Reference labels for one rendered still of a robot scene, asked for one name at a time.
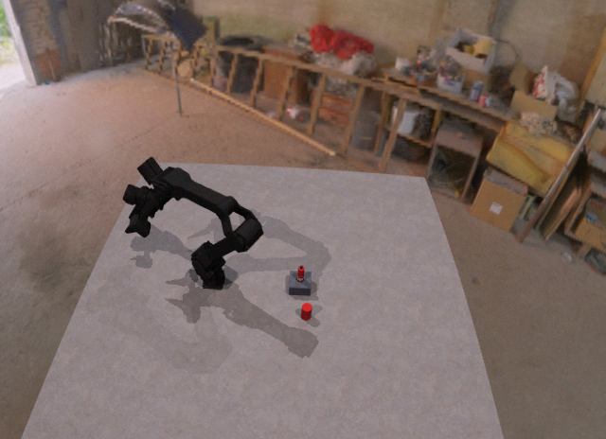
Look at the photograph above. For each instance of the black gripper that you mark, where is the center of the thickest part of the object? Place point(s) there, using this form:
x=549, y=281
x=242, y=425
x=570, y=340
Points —
x=139, y=218

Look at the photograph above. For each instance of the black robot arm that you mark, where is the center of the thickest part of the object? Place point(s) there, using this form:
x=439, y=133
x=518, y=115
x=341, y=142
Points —
x=175, y=183

